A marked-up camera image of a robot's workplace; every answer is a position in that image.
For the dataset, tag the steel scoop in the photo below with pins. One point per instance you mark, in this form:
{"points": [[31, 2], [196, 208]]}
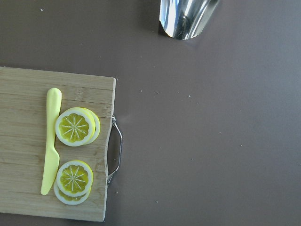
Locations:
{"points": [[185, 19]]}

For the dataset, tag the lemon slice near knife blade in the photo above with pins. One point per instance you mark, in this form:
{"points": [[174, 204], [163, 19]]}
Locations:
{"points": [[73, 182]]}

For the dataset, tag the yellow plastic knife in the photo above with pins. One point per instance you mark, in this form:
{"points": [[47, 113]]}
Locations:
{"points": [[52, 158]]}

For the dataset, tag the bamboo cutting board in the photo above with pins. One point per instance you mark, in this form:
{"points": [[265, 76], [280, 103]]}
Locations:
{"points": [[23, 139]]}

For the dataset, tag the lemon slice near knife handle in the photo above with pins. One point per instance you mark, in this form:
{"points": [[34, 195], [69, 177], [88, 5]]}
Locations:
{"points": [[77, 126]]}

